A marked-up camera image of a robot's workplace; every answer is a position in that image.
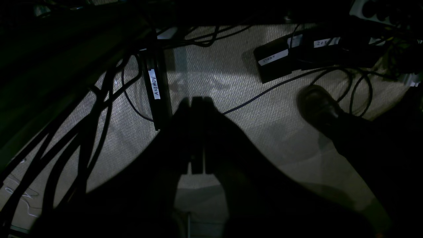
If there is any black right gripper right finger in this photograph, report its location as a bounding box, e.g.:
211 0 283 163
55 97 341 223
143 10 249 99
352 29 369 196
198 97 298 238

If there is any black foot pedal labelled START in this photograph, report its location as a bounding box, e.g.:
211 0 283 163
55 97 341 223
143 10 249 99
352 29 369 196
253 35 302 84

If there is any black box labelled ASIMOV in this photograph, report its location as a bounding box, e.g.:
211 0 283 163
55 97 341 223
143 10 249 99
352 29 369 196
139 49 172 131

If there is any thin dark floor cable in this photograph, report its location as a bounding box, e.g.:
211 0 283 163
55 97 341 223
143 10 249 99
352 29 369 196
222 66 374 118

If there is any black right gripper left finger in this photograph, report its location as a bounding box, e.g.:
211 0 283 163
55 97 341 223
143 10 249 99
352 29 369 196
109 98 199 238

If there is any dark leather shoe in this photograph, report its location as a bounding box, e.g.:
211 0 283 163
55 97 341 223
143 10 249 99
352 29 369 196
296 85 348 139

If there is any bundle of black cables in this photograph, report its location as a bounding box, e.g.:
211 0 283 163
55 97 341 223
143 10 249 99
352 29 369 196
0 53 146 238

